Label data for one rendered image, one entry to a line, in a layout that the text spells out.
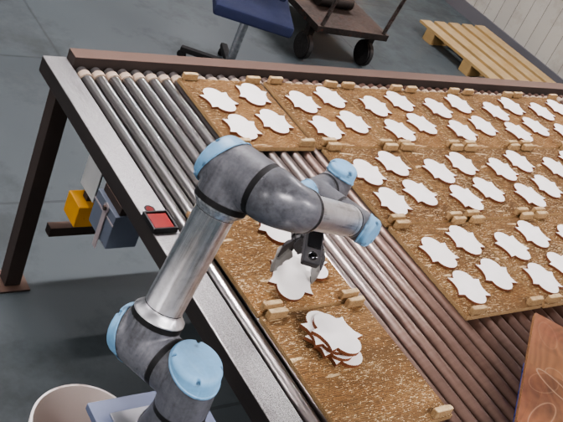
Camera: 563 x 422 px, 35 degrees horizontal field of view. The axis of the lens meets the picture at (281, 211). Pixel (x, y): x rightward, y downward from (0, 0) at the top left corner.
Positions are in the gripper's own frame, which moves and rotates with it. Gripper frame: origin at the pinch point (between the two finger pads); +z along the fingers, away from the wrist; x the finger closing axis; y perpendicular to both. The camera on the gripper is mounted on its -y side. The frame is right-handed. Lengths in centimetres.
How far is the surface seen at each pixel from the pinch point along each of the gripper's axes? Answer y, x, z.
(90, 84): 79, 66, 7
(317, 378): -28.9, -8.4, 5.3
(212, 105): 87, 26, 4
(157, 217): 16.8, 36.7, 6.0
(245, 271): 3.7, 10.9, 5.3
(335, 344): -20.8, -11.5, 0.5
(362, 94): 139, -35, 4
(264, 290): -2.1, 5.6, 5.3
